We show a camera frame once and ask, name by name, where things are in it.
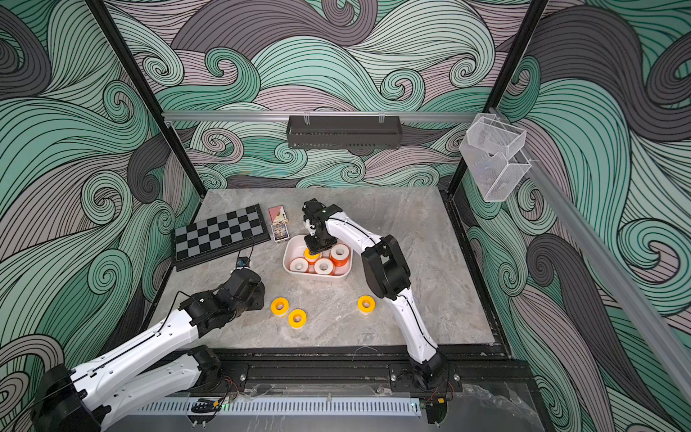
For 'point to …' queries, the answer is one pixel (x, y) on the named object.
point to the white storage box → (295, 247)
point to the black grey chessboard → (218, 236)
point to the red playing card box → (278, 214)
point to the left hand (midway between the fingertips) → (260, 288)
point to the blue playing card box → (280, 231)
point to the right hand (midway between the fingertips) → (320, 248)
